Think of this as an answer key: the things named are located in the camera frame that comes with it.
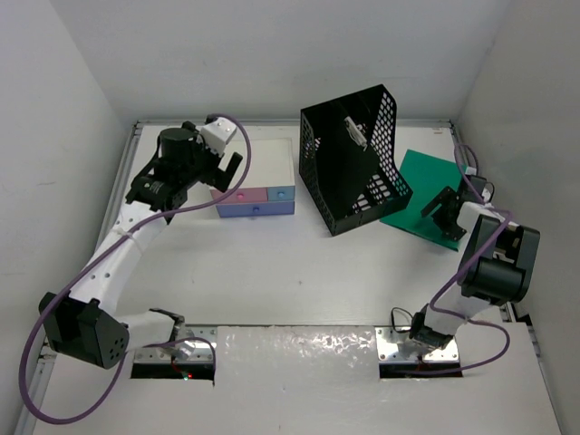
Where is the white drawer organizer box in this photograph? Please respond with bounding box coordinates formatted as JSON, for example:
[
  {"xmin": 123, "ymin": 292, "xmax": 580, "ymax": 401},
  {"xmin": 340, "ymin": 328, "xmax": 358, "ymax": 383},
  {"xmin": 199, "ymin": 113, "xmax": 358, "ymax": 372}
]
[{"xmin": 208, "ymin": 138, "xmax": 296, "ymax": 219}]

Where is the green notebook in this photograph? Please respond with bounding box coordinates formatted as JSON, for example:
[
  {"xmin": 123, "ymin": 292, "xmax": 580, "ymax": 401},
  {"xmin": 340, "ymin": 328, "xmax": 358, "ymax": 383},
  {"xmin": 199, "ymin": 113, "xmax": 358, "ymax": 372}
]
[{"xmin": 381, "ymin": 150, "xmax": 460, "ymax": 251}]

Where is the blue pulled-out drawer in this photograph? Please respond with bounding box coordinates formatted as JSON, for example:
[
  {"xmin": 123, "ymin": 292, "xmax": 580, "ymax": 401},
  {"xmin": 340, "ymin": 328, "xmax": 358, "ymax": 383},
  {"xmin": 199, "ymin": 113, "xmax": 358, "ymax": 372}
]
[{"xmin": 267, "ymin": 186, "xmax": 295, "ymax": 202}]

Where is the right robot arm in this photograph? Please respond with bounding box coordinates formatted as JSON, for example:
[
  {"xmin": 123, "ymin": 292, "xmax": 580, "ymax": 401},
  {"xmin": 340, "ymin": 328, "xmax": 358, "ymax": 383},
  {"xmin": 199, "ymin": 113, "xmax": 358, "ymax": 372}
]
[{"xmin": 408, "ymin": 175, "xmax": 540, "ymax": 350}]

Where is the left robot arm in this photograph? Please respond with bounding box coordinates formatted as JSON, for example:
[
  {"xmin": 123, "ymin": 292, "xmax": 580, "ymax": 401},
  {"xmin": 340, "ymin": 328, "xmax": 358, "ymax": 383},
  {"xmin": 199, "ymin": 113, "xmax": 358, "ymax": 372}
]
[{"xmin": 39, "ymin": 115, "xmax": 243, "ymax": 369}]

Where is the black mesh file organizer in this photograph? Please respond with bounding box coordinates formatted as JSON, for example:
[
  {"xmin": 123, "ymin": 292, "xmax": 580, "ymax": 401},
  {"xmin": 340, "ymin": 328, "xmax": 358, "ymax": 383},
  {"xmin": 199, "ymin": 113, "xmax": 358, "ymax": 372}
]
[{"xmin": 299, "ymin": 84, "xmax": 413, "ymax": 236}]

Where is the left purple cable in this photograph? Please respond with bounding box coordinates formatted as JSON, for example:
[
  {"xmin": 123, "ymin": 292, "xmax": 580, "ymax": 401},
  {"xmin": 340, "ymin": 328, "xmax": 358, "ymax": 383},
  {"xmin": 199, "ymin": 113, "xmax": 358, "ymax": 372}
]
[{"xmin": 17, "ymin": 112, "xmax": 253, "ymax": 425}]

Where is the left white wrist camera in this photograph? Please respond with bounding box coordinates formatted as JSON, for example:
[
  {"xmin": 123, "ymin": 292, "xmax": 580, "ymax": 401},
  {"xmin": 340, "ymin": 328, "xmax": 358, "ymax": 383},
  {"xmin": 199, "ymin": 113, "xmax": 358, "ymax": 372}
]
[{"xmin": 199, "ymin": 117, "xmax": 237, "ymax": 157}]

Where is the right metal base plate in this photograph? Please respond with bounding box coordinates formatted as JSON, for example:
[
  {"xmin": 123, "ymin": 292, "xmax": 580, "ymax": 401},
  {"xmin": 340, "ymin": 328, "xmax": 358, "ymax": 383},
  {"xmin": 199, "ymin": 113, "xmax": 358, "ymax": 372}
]
[{"xmin": 375, "ymin": 325, "xmax": 460, "ymax": 365}]

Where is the metal base plate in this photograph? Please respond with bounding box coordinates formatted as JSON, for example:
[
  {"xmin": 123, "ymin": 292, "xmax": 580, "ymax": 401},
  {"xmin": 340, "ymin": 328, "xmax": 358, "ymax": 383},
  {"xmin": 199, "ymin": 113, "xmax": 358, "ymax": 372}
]
[
  {"xmin": 133, "ymin": 324, "xmax": 218, "ymax": 364},
  {"xmin": 375, "ymin": 325, "xmax": 460, "ymax": 365}
]

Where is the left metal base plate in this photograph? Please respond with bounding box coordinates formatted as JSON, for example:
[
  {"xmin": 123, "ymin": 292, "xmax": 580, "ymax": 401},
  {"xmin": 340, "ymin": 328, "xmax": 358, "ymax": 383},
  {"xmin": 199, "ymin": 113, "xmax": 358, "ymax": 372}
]
[{"xmin": 133, "ymin": 324, "xmax": 218, "ymax": 364}]

